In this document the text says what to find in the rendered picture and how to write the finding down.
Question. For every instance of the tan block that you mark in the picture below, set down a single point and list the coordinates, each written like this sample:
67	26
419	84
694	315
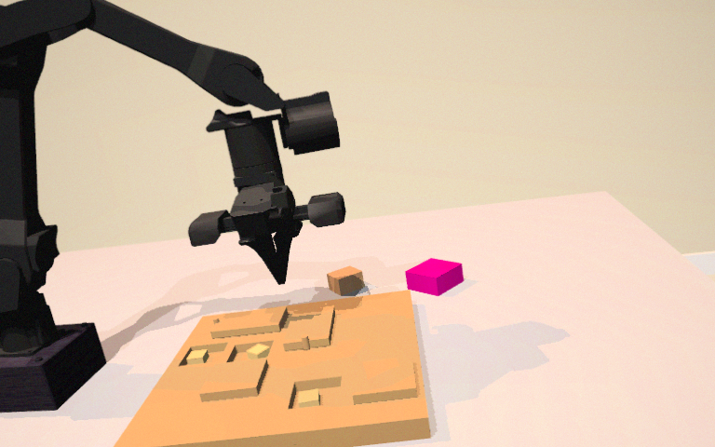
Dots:
258	351
309	398
197	357

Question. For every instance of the small orange block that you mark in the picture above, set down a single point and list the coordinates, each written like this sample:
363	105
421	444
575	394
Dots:
345	280

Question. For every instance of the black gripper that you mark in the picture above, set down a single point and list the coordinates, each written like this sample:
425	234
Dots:
321	210

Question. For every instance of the magenta block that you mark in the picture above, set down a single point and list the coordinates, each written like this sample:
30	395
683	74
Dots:
434	276

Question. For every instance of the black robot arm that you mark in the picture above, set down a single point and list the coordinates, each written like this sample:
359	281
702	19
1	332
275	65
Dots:
28	247

